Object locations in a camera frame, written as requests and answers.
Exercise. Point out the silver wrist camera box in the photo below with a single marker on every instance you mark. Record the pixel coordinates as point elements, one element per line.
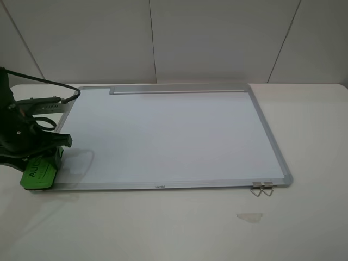
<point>49,105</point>

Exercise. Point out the right metal hanging clip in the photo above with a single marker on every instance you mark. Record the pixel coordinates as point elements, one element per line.
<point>267,188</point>

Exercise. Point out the clear tape piece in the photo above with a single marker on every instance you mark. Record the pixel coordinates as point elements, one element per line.
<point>250,217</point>

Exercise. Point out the white aluminium-framed whiteboard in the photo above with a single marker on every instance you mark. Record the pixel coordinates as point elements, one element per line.
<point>168,141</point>

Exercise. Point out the green whiteboard eraser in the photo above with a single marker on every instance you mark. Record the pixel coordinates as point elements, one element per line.
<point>41,171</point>

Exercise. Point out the left metal hanging clip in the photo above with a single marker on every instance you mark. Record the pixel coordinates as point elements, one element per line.
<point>256,188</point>

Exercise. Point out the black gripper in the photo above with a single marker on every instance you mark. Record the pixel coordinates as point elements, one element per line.
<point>24,138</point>

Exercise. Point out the metal hanging clip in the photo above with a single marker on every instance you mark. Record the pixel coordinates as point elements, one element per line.
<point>256,188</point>
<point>267,188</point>

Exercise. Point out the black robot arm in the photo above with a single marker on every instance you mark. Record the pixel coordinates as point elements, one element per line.
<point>8,102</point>

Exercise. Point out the silver whiteboard pen tray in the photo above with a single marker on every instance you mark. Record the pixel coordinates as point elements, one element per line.
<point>130,89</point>

